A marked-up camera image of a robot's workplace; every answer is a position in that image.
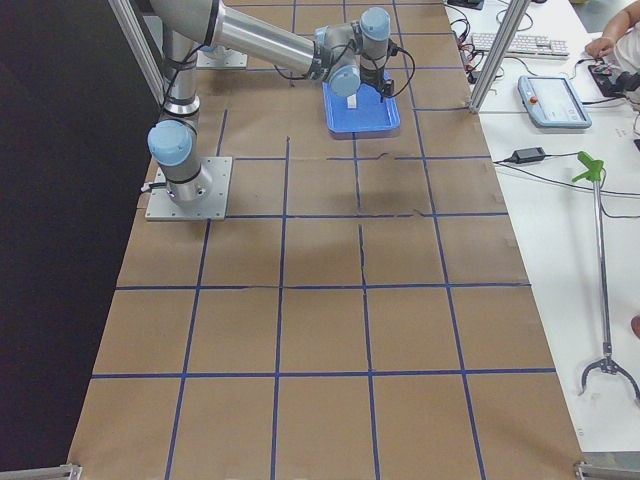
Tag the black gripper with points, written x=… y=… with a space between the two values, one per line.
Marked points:
x=368 y=80

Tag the white block with holes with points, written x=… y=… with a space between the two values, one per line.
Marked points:
x=352 y=102

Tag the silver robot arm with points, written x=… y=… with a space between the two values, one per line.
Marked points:
x=343 y=56

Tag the blue plastic tray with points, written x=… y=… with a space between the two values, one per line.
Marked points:
x=369 y=116

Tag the person's hand at desk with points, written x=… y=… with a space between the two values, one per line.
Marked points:
x=600 y=47

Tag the white keyboard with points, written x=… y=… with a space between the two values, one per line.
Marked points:
x=525 y=46

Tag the black power adapter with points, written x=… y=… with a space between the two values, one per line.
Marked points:
x=525 y=156

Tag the blue teach pendant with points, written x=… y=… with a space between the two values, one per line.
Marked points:
x=552 y=102

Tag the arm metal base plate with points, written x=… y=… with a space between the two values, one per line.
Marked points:
x=205 y=197
x=221 y=58

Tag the aluminium frame post near desk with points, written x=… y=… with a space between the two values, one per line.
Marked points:
x=505 y=34

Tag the green handled reach grabber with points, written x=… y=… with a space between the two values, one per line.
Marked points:
x=606 y=364

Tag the black device with wires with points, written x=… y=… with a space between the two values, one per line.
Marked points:
x=613 y=82

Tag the aluminium frame post at wall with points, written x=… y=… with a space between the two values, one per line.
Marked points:
x=143 y=47

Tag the metal corner bracket right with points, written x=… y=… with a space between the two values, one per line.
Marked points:
x=588 y=471

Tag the metal corner bracket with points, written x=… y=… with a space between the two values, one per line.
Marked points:
x=61 y=472
x=588 y=471

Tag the metal corner bracket left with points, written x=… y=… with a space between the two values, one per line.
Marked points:
x=61 y=472

